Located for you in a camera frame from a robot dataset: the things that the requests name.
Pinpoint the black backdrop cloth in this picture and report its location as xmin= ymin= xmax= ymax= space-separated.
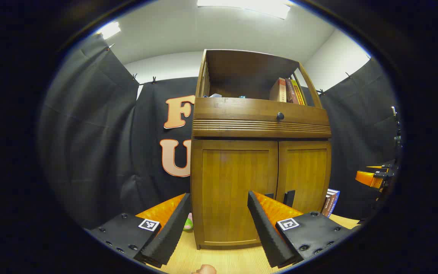
xmin=38 ymin=34 xmax=402 ymax=231

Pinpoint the large ceiling light panel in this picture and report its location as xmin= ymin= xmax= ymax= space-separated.
xmin=197 ymin=0 xmax=292 ymax=19

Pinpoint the tan and red book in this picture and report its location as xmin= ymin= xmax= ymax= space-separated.
xmin=269 ymin=78 xmax=287 ymax=102

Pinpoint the maroon book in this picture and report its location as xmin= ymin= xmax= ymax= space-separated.
xmin=285 ymin=78 xmax=299 ymax=104

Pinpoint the wooden double-door shoe cabinet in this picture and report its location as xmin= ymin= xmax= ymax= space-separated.
xmin=190 ymin=49 xmax=332 ymax=250

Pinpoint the small ceiling light panel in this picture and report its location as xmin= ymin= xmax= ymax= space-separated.
xmin=97 ymin=22 xmax=122 ymax=40

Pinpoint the wooden drawer with black knob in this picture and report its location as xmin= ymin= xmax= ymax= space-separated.
xmin=192 ymin=97 xmax=332 ymax=138

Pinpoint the blue book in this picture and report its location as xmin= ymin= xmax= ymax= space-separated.
xmin=325 ymin=189 xmax=340 ymax=218

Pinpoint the wooden shoe cabinet door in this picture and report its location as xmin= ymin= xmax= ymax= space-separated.
xmin=192 ymin=139 xmax=279 ymax=249
xmin=277 ymin=141 xmax=332 ymax=214

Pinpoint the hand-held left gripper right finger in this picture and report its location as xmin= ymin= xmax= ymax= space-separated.
xmin=247 ymin=191 xmax=360 ymax=269

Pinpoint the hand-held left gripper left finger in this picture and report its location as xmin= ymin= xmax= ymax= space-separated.
xmin=84 ymin=193 xmax=192 ymax=269

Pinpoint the yellow book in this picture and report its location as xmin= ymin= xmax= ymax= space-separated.
xmin=290 ymin=79 xmax=306 ymax=105

